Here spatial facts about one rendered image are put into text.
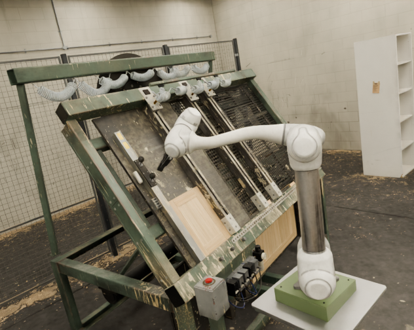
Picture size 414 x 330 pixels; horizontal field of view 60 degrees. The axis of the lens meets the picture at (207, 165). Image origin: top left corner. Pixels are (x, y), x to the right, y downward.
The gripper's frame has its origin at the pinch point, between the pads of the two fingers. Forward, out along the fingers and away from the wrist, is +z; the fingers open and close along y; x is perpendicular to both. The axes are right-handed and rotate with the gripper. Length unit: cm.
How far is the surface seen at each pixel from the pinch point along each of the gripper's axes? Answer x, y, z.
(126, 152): -16.9, -23.1, 20.9
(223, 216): 56, -5, 30
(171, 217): 19.3, 9.3, 28.8
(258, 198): 88, -34, 31
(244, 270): 70, 30, 31
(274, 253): 143, -33, 88
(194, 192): 34.1, -17.9, 30.1
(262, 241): 120, -30, 75
